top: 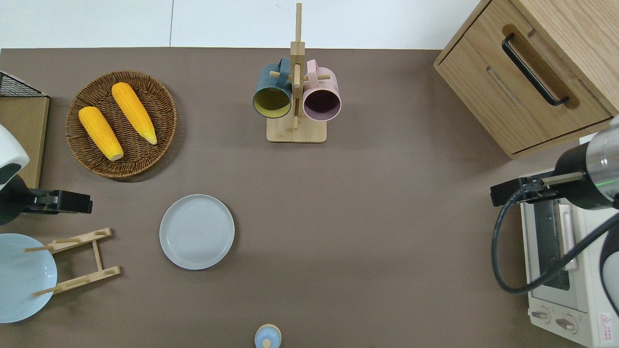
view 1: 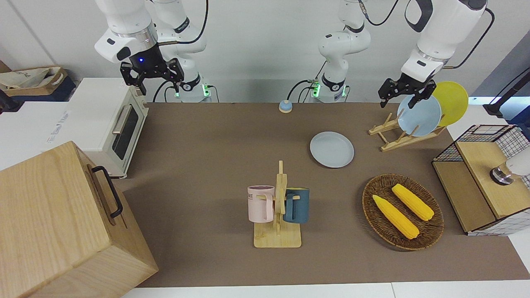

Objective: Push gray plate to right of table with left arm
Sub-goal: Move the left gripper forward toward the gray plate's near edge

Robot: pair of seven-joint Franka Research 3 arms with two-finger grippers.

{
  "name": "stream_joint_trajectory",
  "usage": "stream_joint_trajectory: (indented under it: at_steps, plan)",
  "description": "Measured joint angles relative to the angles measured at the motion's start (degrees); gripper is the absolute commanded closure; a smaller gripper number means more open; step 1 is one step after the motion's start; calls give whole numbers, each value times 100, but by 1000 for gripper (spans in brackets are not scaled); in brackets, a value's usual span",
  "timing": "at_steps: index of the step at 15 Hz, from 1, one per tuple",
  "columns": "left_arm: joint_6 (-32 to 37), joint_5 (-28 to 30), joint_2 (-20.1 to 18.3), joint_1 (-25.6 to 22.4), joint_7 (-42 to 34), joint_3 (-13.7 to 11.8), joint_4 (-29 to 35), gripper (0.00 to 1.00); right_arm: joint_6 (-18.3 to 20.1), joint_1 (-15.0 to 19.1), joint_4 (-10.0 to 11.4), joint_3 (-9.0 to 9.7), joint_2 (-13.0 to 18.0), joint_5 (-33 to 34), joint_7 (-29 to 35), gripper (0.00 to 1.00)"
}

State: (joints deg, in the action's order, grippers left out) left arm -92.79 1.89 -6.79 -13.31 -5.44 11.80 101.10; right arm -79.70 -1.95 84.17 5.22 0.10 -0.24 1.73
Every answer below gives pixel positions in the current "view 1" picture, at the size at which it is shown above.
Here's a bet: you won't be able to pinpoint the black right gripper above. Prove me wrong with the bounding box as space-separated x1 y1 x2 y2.
120 43 185 96

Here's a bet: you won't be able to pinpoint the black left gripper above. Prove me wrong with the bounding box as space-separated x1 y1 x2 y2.
378 74 438 109

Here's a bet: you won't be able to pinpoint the gray round plate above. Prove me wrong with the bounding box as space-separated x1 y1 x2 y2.
310 131 355 169

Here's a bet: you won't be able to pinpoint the light blue plate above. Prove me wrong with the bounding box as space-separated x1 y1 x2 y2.
397 95 442 137

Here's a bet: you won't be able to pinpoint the wooden plate rack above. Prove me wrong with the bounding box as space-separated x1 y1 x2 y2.
368 113 448 152

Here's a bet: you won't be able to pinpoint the yellow plate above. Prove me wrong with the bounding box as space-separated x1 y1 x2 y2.
431 81 470 127

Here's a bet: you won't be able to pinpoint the white toaster oven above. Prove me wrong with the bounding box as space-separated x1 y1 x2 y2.
67 77 150 179

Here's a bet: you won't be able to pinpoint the brown table mat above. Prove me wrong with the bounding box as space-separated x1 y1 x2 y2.
120 102 530 288

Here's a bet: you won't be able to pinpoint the yellow corn cob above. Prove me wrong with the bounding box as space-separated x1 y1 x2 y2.
372 194 421 240
391 183 435 222

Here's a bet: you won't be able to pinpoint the black stand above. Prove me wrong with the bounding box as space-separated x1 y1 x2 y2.
482 68 530 117

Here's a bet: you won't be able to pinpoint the brown wicker basket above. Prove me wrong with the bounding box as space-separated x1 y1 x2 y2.
362 173 445 251

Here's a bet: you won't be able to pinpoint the cardboard box with bag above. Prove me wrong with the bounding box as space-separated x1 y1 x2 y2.
0 65 68 98

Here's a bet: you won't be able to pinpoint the dark blue mug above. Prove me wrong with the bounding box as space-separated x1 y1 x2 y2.
284 187 311 224

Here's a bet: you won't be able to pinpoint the pink mug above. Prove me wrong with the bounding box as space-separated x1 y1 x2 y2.
247 185 276 224

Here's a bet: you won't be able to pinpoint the light wooden box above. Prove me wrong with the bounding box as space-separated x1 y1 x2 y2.
0 140 159 298

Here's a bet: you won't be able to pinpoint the small wooden block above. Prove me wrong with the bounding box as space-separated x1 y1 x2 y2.
253 160 302 249

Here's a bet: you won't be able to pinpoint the black right base cable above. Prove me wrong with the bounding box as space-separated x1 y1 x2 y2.
152 80 179 103

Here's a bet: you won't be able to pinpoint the black base cable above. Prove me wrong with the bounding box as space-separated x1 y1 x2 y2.
152 80 179 103
286 61 328 103

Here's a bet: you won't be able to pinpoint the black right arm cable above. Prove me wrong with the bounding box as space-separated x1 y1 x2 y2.
159 0 210 45

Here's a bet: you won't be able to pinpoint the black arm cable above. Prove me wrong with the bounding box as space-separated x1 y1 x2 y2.
445 7 496 70
159 0 210 45

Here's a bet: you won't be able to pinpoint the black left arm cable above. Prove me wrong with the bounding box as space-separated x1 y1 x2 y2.
445 7 496 70

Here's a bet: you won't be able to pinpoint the black left base cable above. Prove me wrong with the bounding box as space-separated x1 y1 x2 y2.
286 61 328 103

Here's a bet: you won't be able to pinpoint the wire and wood shelf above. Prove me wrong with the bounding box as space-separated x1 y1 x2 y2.
431 124 530 237

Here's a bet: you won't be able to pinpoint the black box handle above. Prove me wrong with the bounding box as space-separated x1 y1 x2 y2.
92 165 124 219

